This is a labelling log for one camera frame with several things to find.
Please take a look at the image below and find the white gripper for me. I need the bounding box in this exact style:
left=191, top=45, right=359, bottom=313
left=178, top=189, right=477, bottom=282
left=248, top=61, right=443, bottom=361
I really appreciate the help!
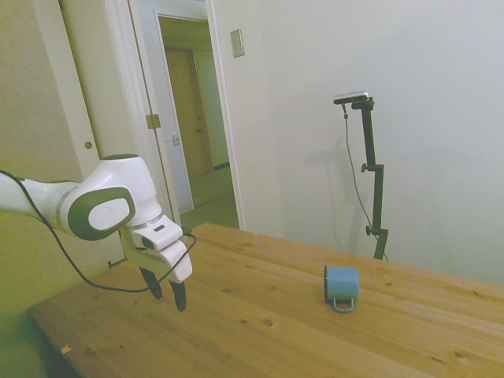
left=120, top=227, right=195, bottom=313

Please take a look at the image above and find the blue enamel mug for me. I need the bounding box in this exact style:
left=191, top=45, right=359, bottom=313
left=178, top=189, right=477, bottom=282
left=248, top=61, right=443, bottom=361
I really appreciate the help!
left=323, top=265, right=361, bottom=314

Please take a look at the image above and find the brown wooden hallway door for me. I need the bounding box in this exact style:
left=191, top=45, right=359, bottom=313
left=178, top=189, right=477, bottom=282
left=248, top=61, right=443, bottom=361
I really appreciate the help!
left=164, top=47, right=216, bottom=177

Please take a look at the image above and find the white open door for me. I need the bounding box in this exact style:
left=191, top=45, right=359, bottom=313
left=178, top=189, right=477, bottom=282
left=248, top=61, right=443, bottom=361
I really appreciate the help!
left=33, top=0, right=143, bottom=186

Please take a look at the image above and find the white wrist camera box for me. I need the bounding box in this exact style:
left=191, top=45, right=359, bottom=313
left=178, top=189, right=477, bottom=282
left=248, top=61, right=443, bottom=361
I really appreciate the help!
left=131, top=220, right=184, bottom=252

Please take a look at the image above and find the black camera stand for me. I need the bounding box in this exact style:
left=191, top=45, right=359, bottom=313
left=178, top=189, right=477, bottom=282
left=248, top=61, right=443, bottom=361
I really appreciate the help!
left=350, top=98, right=390, bottom=261
left=341, top=102, right=390, bottom=262

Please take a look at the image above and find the beige wall switch plate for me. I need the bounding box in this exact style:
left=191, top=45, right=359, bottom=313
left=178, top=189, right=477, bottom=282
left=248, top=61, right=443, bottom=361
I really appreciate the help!
left=229, top=28, right=245, bottom=59

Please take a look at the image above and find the silver black exterior camera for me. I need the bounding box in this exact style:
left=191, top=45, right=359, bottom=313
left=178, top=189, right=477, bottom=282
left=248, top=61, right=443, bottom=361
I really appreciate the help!
left=332, top=91, right=372, bottom=106

